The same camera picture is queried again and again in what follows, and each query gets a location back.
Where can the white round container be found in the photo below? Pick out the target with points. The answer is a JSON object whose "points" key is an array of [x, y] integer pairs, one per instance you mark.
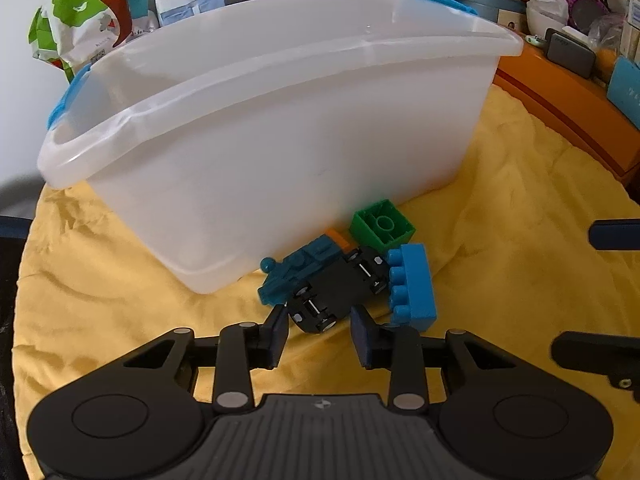
{"points": [[547, 10]]}

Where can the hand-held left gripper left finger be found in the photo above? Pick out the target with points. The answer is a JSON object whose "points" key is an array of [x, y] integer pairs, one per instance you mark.
{"points": [[277, 332]]}

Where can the small orange toy brick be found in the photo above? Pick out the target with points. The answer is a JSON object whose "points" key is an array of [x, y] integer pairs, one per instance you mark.
{"points": [[339, 237]]}

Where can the yellow cloth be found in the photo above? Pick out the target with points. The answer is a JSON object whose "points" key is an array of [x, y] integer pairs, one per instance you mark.
{"points": [[500, 285]]}

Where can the green and white bag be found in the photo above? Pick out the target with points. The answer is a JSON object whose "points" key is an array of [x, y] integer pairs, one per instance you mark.
{"points": [[75, 5]]}

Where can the teal toy brick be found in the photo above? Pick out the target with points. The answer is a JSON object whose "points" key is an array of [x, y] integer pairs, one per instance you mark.
{"points": [[300, 267]]}

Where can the black mesh bin blue frame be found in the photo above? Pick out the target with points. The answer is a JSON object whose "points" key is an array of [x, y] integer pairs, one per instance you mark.
{"points": [[10, 227]]}

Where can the light blue box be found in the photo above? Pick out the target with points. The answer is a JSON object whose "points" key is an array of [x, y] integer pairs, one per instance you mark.
{"points": [[625, 90]]}

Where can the purple round item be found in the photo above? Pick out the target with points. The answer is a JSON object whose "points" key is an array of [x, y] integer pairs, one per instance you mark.
{"points": [[587, 10]]}

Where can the dark grey small case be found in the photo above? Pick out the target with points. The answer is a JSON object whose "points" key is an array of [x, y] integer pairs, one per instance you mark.
{"points": [[570, 55]]}

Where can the orange box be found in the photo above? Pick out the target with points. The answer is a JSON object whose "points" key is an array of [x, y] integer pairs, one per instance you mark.
{"points": [[560, 105]]}

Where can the blue toy brick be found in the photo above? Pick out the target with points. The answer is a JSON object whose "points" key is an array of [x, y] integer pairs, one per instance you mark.
{"points": [[417, 285]]}

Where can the black toy car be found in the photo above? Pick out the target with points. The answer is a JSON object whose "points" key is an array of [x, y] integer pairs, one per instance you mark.
{"points": [[332, 285]]}

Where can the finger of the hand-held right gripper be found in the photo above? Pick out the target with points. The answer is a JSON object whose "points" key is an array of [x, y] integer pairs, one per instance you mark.
{"points": [[590, 352], [615, 234]]}

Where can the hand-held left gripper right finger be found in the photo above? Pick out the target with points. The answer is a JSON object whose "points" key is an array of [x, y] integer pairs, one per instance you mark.
{"points": [[365, 335]]}

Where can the green square toy brick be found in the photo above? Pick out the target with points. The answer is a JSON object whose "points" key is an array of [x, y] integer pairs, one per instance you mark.
{"points": [[370, 225]]}

